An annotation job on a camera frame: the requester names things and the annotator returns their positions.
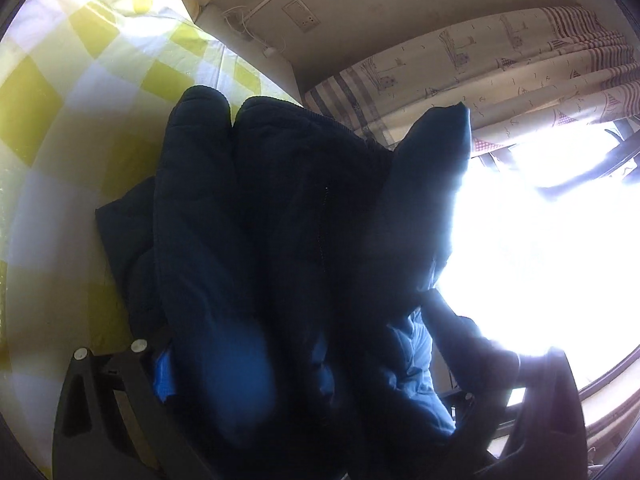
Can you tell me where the blue puffer jacket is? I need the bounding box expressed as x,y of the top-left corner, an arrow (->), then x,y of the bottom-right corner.
95,85 -> 473,480

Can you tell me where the yellow checked bed sheet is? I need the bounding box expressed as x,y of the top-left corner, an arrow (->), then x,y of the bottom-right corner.
0,0 -> 301,466

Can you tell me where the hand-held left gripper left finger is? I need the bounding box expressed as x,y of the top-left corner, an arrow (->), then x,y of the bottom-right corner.
52,339 -> 216,480

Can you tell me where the white charging cable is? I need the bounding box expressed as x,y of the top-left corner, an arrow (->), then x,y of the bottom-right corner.
222,6 -> 281,59

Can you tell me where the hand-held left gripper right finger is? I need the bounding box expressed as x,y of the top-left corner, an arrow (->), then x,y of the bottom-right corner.
425,292 -> 588,480

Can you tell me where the bright window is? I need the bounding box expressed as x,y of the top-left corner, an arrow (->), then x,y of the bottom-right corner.
440,110 -> 640,396

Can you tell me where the printed striped curtain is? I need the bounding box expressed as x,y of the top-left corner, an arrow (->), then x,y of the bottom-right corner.
302,5 -> 640,157

